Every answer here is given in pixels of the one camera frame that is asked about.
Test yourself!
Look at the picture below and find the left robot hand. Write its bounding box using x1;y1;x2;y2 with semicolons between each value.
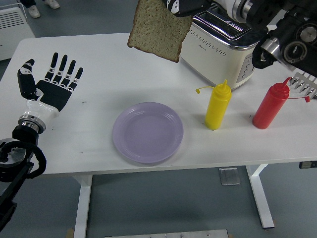
17;52;84;119

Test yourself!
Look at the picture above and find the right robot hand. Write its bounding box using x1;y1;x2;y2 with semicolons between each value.
160;0;242;25

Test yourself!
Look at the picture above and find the bread slice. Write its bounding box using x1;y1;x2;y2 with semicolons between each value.
127;0;193;63

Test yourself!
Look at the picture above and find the cream and chrome toaster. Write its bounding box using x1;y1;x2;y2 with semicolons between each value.
180;6;263;90

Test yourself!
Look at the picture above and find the purple plate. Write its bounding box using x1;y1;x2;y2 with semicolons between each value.
112;102;184;164

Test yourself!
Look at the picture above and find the small metal floor plate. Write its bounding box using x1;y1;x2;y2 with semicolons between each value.
218;168;241;185

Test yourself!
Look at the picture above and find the white heater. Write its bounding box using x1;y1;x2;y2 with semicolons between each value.
0;0;36;61

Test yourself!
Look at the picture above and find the person's white shoe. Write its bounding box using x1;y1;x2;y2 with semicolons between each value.
44;0;61;9
27;6;41;18

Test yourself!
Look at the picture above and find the yellow squeeze bottle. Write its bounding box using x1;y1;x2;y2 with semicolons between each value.
195;79;232;130

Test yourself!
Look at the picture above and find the white table leg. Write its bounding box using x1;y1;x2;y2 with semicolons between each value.
245;164;275;229
72;175;93;238

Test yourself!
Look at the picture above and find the red squeeze bottle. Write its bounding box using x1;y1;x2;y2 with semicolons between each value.
252;76;311;130

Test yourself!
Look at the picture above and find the metal toast rack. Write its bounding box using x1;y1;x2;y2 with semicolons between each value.
289;71;317;100

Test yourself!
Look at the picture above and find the black table control box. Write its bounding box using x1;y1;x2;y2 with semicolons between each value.
299;160;317;169

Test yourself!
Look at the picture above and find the long metal base plate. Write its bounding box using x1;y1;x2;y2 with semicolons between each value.
104;229;230;238

